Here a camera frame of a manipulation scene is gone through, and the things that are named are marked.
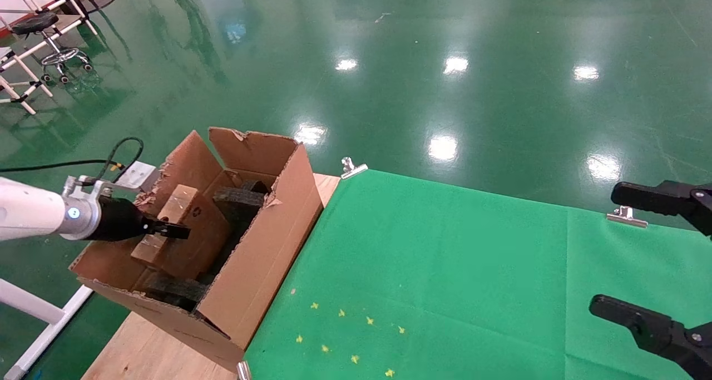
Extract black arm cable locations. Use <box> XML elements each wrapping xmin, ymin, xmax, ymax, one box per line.
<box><xmin>0</xmin><ymin>137</ymin><xmax>144</xmax><ymax>186</ymax></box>

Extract black wheeled stool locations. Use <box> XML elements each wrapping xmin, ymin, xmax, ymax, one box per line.
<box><xmin>11</xmin><ymin>12</ymin><xmax>94</xmax><ymax>85</ymax></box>

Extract black foam insert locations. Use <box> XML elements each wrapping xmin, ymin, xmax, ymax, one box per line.
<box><xmin>136</xmin><ymin>270</ymin><xmax>211</xmax><ymax>311</ymax></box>
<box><xmin>213</xmin><ymin>179</ymin><xmax>273</xmax><ymax>247</ymax></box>

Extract green cloth mat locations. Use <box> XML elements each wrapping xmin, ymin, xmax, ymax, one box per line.
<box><xmin>245</xmin><ymin>169</ymin><xmax>712</xmax><ymax>380</ymax></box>

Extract small taped cardboard box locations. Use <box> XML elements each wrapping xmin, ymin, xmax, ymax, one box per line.
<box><xmin>131</xmin><ymin>184</ymin><xmax>231</xmax><ymax>280</ymax></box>

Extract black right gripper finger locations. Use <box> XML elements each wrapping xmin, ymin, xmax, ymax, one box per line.
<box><xmin>589</xmin><ymin>295</ymin><xmax>712</xmax><ymax>380</ymax></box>
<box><xmin>611</xmin><ymin>180</ymin><xmax>712</xmax><ymax>239</ymax></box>

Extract large open brown carton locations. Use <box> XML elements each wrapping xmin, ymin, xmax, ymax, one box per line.
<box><xmin>70</xmin><ymin>127</ymin><xmax>324</xmax><ymax>372</ymax></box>

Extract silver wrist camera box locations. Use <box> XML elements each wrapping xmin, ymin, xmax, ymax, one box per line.
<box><xmin>64</xmin><ymin>162</ymin><xmax>159</xmax><ymax>200</ymax></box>

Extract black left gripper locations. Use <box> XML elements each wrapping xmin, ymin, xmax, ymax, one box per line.
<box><xmin>91</xmin><ymin>198</ymin><xmax>191</xmax><ymax>242</ymax></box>

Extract white pipe frame rack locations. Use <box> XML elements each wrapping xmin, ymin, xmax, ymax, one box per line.
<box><xmin>0</xmin><ymin>0</ymin><xmax>101</xmax><ymax>116</ymax></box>

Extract white table leg frame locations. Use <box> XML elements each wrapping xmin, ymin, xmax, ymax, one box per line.
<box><xmin>0</xmin><ymin>279</ymin><xmax>94</xmax><ymax>380</ymax></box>

